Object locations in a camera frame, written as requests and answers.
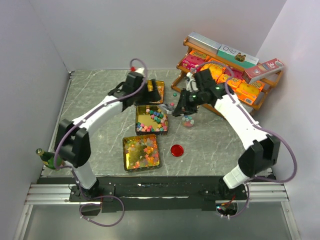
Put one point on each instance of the gold tin of stick candies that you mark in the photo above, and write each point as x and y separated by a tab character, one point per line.
161	90

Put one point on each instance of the clear glass jar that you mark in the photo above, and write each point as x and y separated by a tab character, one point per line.
187	121

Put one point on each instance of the teal cat box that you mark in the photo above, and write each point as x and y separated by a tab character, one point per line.
237	57

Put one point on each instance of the pink orange sponge box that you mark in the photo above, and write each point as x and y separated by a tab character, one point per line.
234	82

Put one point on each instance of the red long box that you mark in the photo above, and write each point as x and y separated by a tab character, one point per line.
262	70

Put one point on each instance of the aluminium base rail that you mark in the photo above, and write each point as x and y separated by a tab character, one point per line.
48	194

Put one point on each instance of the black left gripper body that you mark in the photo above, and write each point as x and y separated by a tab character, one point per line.
145	97

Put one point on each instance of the orange yellow sponge box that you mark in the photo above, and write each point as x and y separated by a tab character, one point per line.
249	92

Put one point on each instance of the silver metal scoop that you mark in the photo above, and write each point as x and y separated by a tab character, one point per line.
166	108

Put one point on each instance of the gold tin of gummy candies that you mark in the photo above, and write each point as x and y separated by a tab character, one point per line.
141	153

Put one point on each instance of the wooden two-tier shelf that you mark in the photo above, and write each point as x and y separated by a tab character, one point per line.
270	81

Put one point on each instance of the gold tin of star candies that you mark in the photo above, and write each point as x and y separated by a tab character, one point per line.
150	119

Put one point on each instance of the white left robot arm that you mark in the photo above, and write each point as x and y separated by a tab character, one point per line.
72	142

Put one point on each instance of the silver long box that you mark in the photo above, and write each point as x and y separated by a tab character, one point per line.
204	42

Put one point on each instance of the red jar lid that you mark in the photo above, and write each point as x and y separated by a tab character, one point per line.
177	150

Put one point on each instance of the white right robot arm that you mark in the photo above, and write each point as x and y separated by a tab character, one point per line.
261	148

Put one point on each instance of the green champagne bottle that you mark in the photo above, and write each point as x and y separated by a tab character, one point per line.
47	158

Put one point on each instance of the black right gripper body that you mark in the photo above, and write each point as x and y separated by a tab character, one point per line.
195	99

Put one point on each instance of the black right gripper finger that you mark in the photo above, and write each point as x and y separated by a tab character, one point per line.
180	112
180	107

